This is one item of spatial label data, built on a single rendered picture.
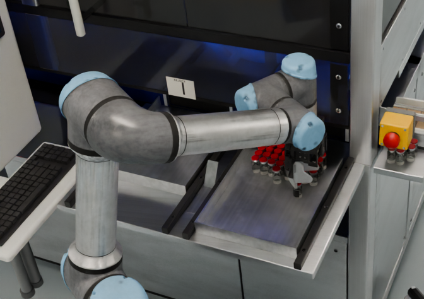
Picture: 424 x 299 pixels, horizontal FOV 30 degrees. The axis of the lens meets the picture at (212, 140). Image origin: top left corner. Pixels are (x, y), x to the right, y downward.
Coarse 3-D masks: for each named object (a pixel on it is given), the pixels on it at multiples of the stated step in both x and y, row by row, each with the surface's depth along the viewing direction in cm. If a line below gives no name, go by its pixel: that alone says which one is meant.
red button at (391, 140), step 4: (384, 136) 194; (388, 136) 192; (392, 136) 192; (396, 136) 192; (384, 140) 193; (388, 140) 192; (392, 140) 192; (396, 140) 192; (384, 144) 194; (388, 144) 193; (392, 144) 192; (396, 144) 192; (392, 148) 193
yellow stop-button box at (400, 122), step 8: (392, 112) 197; (400, 112) 196; (408, 112) 196; (384, 120) 194; (392, 120) 194; (400, 120) 194; (408, 120) 193; (384, 128) 194; (392, 128) 193; (400, 128) 192; (408, 128) 192; (400, 136) 194; (408, 136) 193; (400, 144) 195; (408, 144) 196
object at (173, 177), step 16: (176, 112) 232; (192, 112) 231; (176, 160) 214; (192, 160) 213; (128, 176) 207; (144, 176) 205; (160, 176) 209; (176, 176) 209; (192, 176) 203; (176, 192) 203
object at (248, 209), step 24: (240, 168) 208; (336, 168) 200; (216, 192) 198; (240, 192) 201; (264, 192) 200; (288, 192) 199; (312, 192) 198; (216, 216) 195; (240, 216) 194; (264, 216) 193; (288, 216) 192; (312, 216) 187; (240, 240) 186; (264, 240) 182; (288, 240) 186
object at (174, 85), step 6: (168, 78) 216; (174, 78) 216; (168, 84) 218; (174, 84) 217; (180, 84) 216; (186, 84) 215; (192, 84) 214; (168, 90) 219; (174, 90) 218; (180, 90) 217; (186, 90) 216; (192, 90) 215; (180, 96) 218; (186, 96) 218; (192, 96) 216
